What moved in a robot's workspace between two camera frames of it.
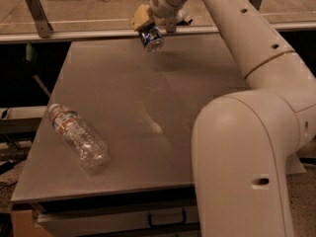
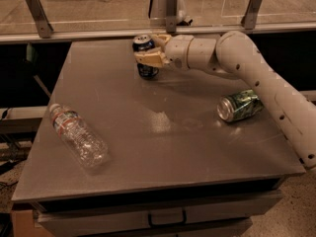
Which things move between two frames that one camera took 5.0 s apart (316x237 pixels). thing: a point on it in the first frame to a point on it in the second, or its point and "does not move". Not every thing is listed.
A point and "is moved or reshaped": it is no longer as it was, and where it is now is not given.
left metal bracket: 34,4 does not move
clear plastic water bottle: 77,136 does not move
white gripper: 160,4 to 178,52
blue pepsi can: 151,37 is moved or reshaped
